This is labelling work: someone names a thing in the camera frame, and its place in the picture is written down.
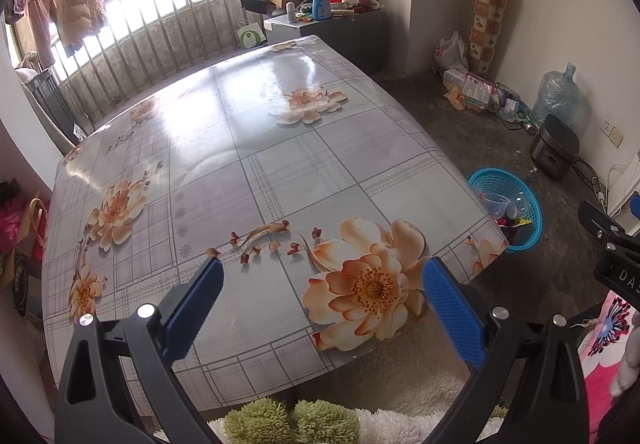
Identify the red paper bag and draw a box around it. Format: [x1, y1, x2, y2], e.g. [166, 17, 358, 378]
[15, 198, 48, 275]

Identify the tall tile-patterned box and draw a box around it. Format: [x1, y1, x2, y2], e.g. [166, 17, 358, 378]
[470, 0, 511, 77]

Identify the black rice cooker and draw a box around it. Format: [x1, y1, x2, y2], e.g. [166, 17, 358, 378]
[530, 113, 581, 181]

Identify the clear plastic cup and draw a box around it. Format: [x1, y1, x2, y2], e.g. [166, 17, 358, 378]
[477, 192, 510, 221]

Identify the pile of flattened packaging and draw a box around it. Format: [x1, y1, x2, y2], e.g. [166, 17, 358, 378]
[442, 69, 501, 114]

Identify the pink plastic bag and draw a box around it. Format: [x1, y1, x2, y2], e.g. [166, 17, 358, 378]
[0, 209, 26, 257]

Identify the black round pan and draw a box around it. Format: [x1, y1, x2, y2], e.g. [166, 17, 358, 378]
[12, 254, 31, 315]

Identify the pink printed blanket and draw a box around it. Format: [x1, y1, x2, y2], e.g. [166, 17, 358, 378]
[582, 291, 640, 444]

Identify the pink hanging garment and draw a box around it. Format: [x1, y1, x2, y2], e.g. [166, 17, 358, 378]
[12, 0, 58, 67]

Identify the grey cabinet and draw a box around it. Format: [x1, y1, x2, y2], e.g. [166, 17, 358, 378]
[263, 6, 388, 75]

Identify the empty blue water jug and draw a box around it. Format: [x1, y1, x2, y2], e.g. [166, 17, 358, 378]
[531, 62, 585, 130]

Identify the pile of bottles and cans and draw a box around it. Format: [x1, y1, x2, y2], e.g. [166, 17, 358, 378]
[495, 84, 538, 131]

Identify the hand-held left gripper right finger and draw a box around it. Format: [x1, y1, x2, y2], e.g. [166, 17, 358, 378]
[421, 256, 591, 444]

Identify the wall socket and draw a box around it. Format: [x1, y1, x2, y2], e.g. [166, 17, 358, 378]
[600, 116, 625, 148]

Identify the blue mesh basket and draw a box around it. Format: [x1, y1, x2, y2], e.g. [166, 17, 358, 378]
[467, 167, 545, 254]

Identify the green fuzzy slipper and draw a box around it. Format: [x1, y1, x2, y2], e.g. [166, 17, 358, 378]
[292, 399, 361, 444]
[222, 399, 291, 444]

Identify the black cable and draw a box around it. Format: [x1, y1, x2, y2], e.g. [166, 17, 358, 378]
[575, 159, 608, 205]

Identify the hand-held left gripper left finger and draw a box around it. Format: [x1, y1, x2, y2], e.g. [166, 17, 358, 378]
[55, 256, 225, 444]

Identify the white bag with green logo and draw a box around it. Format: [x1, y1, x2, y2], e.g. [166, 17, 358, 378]
[236, 20, 268, 50]

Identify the white plastic shopping bag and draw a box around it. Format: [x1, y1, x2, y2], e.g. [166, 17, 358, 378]
[432, 30, 470, 72]

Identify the dark grey panel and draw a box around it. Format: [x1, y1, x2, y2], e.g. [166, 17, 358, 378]
[25, 71, 81, 155]

